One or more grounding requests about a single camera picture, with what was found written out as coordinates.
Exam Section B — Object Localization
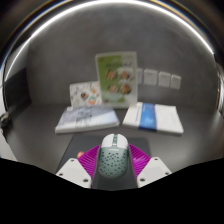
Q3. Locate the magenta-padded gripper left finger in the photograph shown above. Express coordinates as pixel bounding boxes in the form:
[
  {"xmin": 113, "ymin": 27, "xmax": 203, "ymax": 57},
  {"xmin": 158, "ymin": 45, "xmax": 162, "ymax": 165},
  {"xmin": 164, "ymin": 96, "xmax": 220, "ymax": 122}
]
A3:
[{"xmin": 55, "ymin": 144, "xmax": 101, "ymax": 189}]

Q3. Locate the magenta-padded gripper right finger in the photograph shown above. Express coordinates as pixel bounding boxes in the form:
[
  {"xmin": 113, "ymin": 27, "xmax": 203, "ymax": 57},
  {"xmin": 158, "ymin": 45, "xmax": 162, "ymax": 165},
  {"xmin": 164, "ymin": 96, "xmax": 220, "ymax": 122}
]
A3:
[{"xmin": 128, "ymin": 143, "xmax": 173, "ymax": 189}]

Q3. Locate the green and white computer mouse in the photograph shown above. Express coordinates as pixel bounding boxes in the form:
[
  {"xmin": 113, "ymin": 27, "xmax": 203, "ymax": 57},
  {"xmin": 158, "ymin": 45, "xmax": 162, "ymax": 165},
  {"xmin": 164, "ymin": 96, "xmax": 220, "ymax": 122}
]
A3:
[{"xmin": 97, "ymin": 133, "xmax": 130, "ymax": 180}]

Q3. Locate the dark printed mouse pad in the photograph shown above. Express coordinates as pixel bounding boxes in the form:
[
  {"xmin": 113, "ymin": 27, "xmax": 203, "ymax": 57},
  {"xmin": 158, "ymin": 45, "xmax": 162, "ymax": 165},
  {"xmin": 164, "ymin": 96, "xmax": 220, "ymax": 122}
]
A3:
[{"xmin": 55, "ymin": 133, "xmax": 152, "ymax": 191}]

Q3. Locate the grey cover book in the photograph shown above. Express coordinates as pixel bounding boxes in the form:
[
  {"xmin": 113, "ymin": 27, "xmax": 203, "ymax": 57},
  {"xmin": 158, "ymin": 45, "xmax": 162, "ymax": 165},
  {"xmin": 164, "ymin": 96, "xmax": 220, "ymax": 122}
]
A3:
[{"xmin": 54, "ymin": 105, "xmax": 120, "ymax": 135}]

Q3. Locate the white book with blue band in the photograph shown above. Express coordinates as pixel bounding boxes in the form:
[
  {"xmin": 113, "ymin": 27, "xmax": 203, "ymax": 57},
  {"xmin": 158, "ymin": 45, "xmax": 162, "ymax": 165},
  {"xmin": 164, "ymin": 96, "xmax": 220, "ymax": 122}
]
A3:
[{"xmin": 121, "ymin": 101, "xmax": 185, "ymax": 135}]

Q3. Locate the small colourful printed card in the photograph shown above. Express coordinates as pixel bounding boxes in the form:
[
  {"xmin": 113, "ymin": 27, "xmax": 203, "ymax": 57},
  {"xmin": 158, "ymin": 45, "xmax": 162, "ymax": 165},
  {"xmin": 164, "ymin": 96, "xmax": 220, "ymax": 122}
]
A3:
[{"xmin": 68, "ymin": 80, "xmax": 103, "ymax": 108}]

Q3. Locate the green printed standing poster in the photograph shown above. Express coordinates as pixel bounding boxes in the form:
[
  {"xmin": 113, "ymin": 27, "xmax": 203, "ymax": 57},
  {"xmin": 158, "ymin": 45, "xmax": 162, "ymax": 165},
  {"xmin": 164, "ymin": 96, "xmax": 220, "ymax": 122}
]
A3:
[{"xmin": 94, "ymin": 50, "xmax": 138, "ymax": 109}]

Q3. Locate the white ceiling light strip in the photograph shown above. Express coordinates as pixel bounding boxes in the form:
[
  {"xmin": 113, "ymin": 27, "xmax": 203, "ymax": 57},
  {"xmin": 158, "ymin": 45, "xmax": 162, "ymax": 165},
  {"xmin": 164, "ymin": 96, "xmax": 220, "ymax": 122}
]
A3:
[{"xmin": 3, "ymin": 1, "xmax": 216, "ymax": 83}]

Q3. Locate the white wall socket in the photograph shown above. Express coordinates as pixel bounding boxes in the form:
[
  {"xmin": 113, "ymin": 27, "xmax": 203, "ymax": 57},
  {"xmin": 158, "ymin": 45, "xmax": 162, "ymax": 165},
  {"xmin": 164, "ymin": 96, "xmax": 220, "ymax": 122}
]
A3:
[
  {"xmin": 158, "ymin": 71, "xmax": 171, "ymax": 88},
  {"xmin": 143, "ymin": 68, "xmax": 159, "ymax": 87},
  {"xmin": 136, "ymin": 67, "xmax": 144, "ymax": 84},
  {"xmin": 170, "ymin": 74, "xmax": 182, "ymax": 90}
]

